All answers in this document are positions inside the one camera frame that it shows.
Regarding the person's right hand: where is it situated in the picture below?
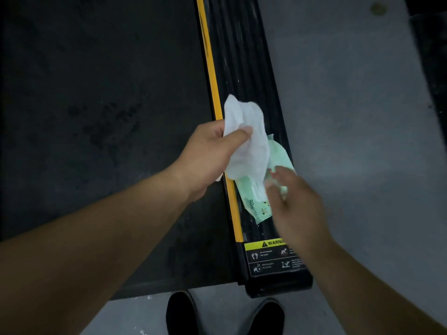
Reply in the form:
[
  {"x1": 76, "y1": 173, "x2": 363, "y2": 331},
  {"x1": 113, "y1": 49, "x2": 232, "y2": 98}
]
[{"x1": 264, "y1": 166, "x2": 336, "y2": 258}]

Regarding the person's left hand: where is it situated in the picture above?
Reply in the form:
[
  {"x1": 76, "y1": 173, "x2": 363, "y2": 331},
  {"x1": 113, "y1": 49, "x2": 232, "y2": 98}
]
[{"x1": 172, "y1": 119, "x2": 253, "y2": 202}]

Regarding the white wet wipe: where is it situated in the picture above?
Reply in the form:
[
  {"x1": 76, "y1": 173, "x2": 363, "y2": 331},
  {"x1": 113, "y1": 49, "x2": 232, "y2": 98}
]
[{"x1": 216, "y1": 94, "x2": 271, "y2": 182}]

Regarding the person's right forearm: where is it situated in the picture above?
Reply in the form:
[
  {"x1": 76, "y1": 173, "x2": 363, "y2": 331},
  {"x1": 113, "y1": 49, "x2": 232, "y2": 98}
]
[{"x1": 303, "y1": 240, "x2": 447, "y2": 335}]

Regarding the person's left forearm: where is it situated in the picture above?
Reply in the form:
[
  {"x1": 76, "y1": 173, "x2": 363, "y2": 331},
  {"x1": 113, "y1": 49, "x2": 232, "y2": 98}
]
[{"x1": 0, "y1": 167, "x2": 192, "y2": 335}]

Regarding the green wet wipes pack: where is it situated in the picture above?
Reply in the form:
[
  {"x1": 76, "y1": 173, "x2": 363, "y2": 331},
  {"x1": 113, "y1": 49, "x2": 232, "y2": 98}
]
[{"x1": 234, "y1": 134, "x2": 297, "y2": 225}]

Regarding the yellow black warning label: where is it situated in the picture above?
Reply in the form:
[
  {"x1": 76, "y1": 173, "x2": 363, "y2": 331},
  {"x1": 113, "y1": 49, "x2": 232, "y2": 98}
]
[{"x1": 244, "y1": 237, "x2": 305, "y2": 277}]

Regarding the black treadmill with yellow stripe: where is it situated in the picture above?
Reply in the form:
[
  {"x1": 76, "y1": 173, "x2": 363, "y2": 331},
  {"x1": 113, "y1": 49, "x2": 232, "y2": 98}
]
[{"x1": 0, "y1": 0, "x2": 313, "y2": 300}]

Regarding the person's right black shoe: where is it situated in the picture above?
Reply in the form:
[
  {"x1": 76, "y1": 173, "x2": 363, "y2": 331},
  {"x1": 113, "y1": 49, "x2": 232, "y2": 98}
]
[{"x1": 247, "y1": 298, "x2": 286, "y2": 335}]

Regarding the person's black shoe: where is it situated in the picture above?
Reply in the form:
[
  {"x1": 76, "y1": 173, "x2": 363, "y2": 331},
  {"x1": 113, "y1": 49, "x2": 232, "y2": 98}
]
[
  {"x1": 166, "y1": 291, "x2": 200, "y2": 335},
  {"x1": 247, "y1": 298, "x2": 286, "y2": 335}
]

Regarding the person's left black shoe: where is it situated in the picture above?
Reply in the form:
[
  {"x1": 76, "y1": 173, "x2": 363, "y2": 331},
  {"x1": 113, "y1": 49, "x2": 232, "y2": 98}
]
[{"x1": 166, "y1": 291, "x2": 200, "y2": 335}]

